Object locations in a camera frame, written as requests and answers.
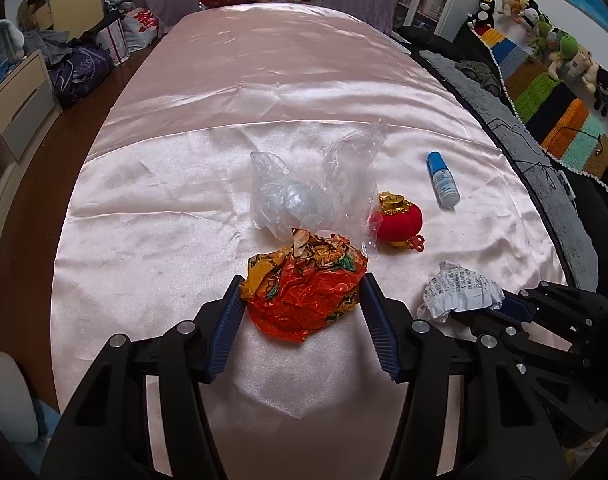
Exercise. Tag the small blue-capped bottle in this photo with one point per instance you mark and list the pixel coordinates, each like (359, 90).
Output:
(441, 180)

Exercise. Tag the white red shopping bag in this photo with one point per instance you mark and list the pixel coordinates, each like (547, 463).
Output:
(141, 27)

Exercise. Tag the cardboard box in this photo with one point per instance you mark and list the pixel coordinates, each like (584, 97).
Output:
(34, 10)

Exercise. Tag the pink satin tablecloth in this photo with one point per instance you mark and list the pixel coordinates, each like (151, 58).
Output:
(284, 85)

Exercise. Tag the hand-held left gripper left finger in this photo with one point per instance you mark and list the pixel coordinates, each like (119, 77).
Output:
(226, 327)

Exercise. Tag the dark crumpled cloth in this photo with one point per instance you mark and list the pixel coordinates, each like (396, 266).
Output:
(476, 72)

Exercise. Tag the purple bag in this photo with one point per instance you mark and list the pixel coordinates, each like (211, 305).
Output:
(79, 72)

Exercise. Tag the orange plastic wrapper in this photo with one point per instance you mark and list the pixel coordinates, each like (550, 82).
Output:
(304, 290)

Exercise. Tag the white paper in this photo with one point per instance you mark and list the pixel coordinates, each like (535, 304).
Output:
(456, 292)

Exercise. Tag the grey fluffy blanket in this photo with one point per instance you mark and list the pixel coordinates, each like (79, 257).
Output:
(533, 135)

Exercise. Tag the black white cat plush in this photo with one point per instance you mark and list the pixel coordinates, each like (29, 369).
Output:
(483, 12)

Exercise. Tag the white power strip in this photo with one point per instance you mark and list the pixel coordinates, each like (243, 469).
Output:
(563, 180)

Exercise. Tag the black sofa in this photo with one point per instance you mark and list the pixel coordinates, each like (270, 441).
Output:
(603, 240)

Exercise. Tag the beige television cabinet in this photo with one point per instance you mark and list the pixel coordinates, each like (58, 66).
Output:
(14, 105)

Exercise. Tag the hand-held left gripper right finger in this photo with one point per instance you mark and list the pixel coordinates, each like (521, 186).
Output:
(378, 330)

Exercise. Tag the clear plastic bag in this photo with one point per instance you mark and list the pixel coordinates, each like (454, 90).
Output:
(304, 185)

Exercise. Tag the black cushion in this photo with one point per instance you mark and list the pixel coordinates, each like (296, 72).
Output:
(418, 35)

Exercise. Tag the grey cloth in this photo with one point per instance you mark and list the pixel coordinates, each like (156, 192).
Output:
(44, 42)

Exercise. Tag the white cylindrical object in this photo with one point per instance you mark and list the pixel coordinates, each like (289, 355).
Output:
(4, 395)

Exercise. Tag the grey white garment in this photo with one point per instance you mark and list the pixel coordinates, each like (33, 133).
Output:
(9, 35)

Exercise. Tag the red gold lantern ornament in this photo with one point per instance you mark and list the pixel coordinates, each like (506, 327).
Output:
(396, 220)

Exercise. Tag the row of stuffed toys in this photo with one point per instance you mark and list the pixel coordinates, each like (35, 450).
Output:
(558, 45)

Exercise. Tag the striped crochet blanket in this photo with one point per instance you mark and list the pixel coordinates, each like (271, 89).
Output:
(558, 110)

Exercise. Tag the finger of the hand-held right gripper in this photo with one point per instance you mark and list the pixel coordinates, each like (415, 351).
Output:
(518, 305)
(488, 321)

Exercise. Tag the white woven bag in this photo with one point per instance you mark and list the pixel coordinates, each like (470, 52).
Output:
(111, 35)

